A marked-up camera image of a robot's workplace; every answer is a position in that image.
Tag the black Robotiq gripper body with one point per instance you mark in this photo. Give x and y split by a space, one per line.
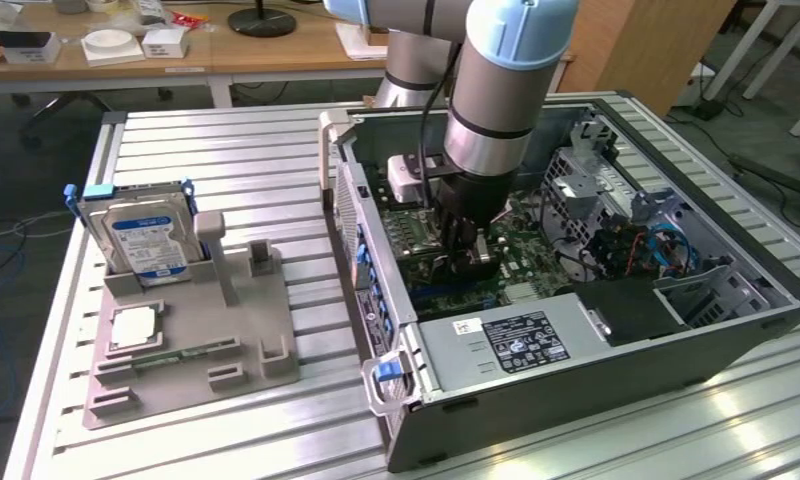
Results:
473 197

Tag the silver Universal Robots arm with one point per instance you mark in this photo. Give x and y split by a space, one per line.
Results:
493 100

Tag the green motherboard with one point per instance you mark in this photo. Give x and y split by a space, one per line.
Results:
533 265

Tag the silver chipset heatsink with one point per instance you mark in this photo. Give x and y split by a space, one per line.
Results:
523 292

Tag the perforated metal disk bay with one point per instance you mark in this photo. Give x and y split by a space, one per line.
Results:
573 190

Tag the grey power supply unit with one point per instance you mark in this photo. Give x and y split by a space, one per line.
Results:
453 360

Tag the blue case latch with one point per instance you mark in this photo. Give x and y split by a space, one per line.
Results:
387 372

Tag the grey card retention bar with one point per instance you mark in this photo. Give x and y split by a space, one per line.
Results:
336 125

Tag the open black PC case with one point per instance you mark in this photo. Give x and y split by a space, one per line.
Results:
573 410

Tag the white paper stack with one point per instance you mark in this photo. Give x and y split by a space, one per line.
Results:
356 45

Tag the wooden cabinet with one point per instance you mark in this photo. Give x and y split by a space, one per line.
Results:
640 50

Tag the black power adapter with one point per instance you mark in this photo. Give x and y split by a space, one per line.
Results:
709 110

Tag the white device with red dot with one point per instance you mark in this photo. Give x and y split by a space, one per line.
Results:
700 85

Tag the grey parts rack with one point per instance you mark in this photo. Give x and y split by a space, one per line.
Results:
186 325

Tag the black floor stand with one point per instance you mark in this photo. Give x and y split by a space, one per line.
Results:
780 172

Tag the black round lamp base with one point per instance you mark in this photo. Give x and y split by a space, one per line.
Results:
262 22

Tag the green RAM stick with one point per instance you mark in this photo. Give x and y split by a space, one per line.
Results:
166 359

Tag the silver CPU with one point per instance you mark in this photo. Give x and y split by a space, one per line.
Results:
133 330

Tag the small white box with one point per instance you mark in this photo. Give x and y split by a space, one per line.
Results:
166 45

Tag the red package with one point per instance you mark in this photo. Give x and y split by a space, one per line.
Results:
189 20

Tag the small grey packet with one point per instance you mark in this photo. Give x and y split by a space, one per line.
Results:
149 10

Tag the black chair base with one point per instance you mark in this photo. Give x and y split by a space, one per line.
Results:
60 107

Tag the wooden desk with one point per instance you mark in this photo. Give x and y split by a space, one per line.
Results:
53 70

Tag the grey cup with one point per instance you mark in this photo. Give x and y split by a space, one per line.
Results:
72 6

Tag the white box with black lid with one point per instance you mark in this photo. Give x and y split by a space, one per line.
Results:
29 52

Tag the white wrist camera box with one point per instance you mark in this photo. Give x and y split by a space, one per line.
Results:
403 180

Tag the grey metal bay bracket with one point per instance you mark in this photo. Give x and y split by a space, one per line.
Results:
707 295

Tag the white table frame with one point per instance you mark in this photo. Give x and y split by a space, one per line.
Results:
725 65

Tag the hard disk with blue bracket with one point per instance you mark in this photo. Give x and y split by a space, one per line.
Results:
142 240

